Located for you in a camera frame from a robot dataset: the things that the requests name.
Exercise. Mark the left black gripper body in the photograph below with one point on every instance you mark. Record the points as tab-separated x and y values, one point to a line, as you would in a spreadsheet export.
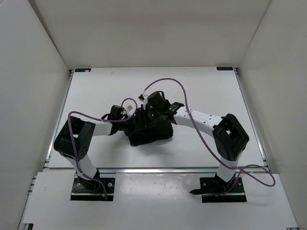
122	125

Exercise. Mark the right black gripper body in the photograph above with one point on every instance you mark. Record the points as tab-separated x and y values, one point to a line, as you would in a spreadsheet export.
152	115

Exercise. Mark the black pleated skirt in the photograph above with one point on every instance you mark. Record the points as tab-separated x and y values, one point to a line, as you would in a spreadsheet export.
141	130

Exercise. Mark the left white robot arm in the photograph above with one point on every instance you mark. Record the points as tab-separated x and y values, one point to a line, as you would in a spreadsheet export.
73	140

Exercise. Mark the left blue table label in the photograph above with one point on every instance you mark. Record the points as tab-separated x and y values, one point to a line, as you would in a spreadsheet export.
82	70

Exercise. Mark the blue table label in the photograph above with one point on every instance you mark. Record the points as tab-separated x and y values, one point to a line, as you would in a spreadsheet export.
82	70
224	68

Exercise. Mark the right blue table label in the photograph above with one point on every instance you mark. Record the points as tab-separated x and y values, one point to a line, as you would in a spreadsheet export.
224	68

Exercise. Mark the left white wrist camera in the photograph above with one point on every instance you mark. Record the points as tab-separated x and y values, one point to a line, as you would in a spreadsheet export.
129	109

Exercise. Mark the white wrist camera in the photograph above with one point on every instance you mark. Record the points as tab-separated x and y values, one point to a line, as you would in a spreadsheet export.
143	96
129	109

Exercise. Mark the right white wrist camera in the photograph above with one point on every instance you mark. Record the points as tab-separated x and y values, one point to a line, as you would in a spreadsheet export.
143	96

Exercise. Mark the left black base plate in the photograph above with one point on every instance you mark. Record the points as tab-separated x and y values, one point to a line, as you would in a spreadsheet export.
85	192

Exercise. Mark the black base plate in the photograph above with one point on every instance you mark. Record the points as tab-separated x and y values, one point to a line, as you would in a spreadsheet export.
85	192
214	190

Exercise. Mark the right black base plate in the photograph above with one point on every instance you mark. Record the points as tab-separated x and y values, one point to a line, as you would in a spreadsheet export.
214	190

